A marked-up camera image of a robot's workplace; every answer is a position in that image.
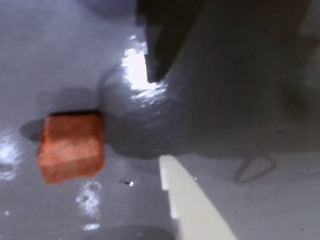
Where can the red-brown cube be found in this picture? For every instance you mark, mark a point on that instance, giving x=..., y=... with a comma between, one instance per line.
x=71, y=147

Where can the black table mat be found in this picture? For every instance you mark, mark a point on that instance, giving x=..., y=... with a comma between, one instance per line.
x=50, y=50

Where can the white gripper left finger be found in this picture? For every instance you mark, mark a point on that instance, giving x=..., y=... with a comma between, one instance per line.
x=165, y=37

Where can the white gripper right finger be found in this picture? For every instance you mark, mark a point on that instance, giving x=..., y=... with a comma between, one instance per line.
x=192, y=207

